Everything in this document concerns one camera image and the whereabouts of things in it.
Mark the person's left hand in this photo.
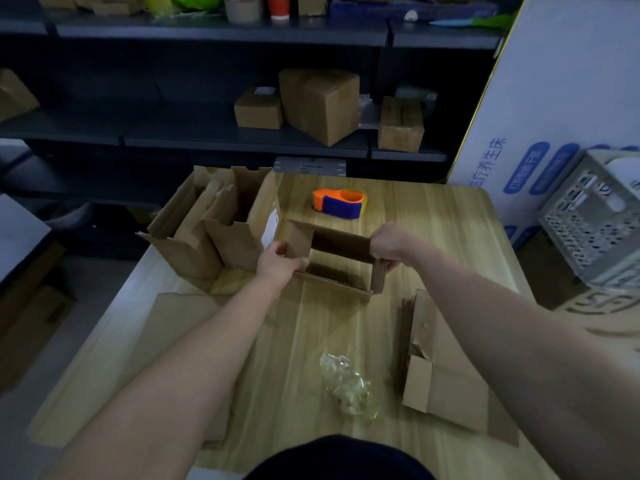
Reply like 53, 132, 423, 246
255, 240, 309, 291

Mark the dark metal shelf unit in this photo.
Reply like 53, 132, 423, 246
0, 0, 506, 261

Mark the person's right forearm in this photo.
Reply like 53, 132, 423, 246
399, 239, 640, 480

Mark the large brown carton black logo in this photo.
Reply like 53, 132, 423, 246
515, 229, 640, 353

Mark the white paper sign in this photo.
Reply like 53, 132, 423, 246
605, 157, 640, 201

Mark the green blue plastic utensil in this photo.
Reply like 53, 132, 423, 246
429, 13, 516, 29

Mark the small dim brown carton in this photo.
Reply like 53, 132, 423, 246
125, 204, 159, 225

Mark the cardboard stack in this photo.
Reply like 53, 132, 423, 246
119, 293, 236, 451

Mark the grey wrapped item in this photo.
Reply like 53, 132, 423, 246
395, 84, 439, 115

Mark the small sealed brown carton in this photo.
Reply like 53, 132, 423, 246
377, 96, 426, 154

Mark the white plastic crate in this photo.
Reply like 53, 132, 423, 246
537, 148, 640, 291

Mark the dim brown flattened carton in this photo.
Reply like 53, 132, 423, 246
0, 242, 76, 393

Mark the large sealed brown carton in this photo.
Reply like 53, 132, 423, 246
278, 68, 361, 148

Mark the brown carton with black print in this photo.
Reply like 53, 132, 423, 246
0, 68, 41, 123

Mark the orange blue yellow tape roll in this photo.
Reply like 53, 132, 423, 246
312, 188, 369, 221

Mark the dim brown shelf carton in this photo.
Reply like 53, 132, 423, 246
35, 0, 146, 15

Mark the person's left forearm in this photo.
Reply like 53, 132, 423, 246
42, 274, 286, 480

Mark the person's right hand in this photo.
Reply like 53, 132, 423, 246
369, 222, 422, 273

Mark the large white printed carton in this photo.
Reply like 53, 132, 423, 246
446, 0, 640, 251

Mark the white flat board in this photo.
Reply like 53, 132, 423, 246
0, 193, 53, 283

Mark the clear tape wad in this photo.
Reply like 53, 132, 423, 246
319, 352, 381, 421

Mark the small carton with white label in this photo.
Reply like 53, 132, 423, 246
233, 87, 285, 131

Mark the white plastic bag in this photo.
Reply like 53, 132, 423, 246
45, 202, 93, 231

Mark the person's dark shirt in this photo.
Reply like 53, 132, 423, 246
245, 434, 436, 480

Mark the cluster of cardboard boxes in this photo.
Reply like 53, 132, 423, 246
137, 165, 283, 295

